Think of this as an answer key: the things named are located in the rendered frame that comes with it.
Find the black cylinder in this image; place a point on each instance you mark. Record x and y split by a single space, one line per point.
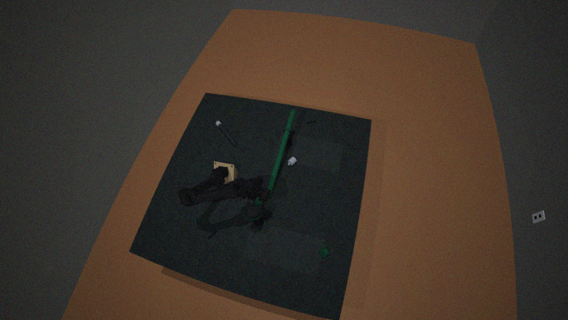
254 212

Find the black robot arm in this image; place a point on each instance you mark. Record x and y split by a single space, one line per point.
196 195

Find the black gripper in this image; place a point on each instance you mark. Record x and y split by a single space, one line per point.
262 194

